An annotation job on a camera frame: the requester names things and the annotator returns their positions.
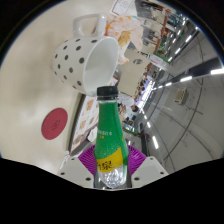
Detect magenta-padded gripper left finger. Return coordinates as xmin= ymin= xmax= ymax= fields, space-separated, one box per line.
xmin=57 ymin=145 xmax=98 ymax=188

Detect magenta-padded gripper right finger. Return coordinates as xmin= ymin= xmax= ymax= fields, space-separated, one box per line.
xmin=126 ymin=145 xmax=169 ymax=188

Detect green-labelled clear drink bottle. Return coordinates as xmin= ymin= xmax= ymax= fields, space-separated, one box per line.
xmin=93 ymin=85 xmax=130 ymax=190

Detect flat round red coaster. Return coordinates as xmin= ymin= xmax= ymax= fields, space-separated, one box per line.
xmin=41 ymin=107 xmax=69 ymax=141

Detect printed paper tray liner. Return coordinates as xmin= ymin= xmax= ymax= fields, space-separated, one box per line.
xmin=73 ymin=78 xmax=118 ymax=146

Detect ceiling air conditioner unit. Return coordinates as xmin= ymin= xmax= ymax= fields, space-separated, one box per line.
xmin=174 ymin=87 xmax=189 ymax=105

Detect beige chair with round hole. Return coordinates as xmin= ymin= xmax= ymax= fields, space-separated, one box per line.
xmin=117 ymin=49 xmax=152 ymax=98

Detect ceiling light strips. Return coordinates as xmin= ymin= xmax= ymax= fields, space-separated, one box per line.
xmin=145 ymin=25 xmax=224 ymax=152

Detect white polka-dot mug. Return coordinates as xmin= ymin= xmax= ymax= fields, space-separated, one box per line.
xmin=50 ymin=13 xmax=120 ymax=96

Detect white paper card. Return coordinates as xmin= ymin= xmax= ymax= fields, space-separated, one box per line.
xmin=109 ymin=0 xmax=136 ymax=16

